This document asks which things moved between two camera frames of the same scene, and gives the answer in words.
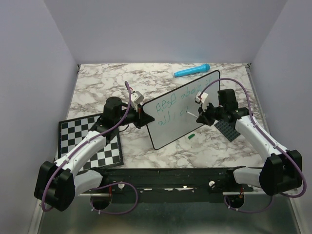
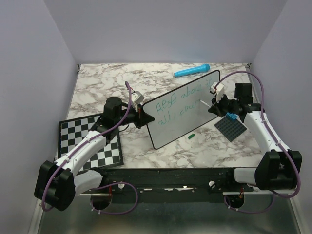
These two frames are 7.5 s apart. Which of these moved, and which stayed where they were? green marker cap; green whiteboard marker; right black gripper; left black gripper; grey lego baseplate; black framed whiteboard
Moved: right black gripper; green whiteboard marker
Stayed: grey lego baseplate; green marker cap; black framed whiteboard; left black gripper
